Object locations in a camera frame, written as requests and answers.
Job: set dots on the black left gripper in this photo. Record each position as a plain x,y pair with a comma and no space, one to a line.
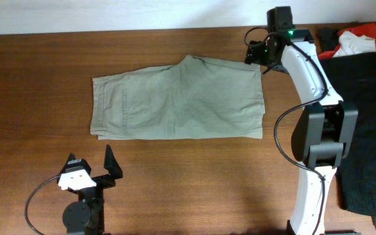
113,170

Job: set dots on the black garment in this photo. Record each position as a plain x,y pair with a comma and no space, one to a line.
354,78

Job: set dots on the khaki shorts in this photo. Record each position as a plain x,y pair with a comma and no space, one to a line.
197,98

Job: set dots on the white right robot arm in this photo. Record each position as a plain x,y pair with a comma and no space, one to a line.
323,134

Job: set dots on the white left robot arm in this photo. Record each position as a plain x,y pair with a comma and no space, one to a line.
86,215

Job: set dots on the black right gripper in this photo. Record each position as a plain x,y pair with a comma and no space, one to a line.
256,57

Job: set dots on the white garment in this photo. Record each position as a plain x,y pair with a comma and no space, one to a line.
350,44

